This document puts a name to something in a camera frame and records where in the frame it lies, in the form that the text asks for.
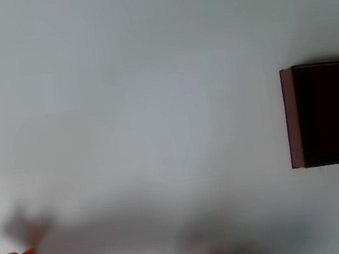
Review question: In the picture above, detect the dark red box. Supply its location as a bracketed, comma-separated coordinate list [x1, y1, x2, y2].
[277, 58, 339, 170]

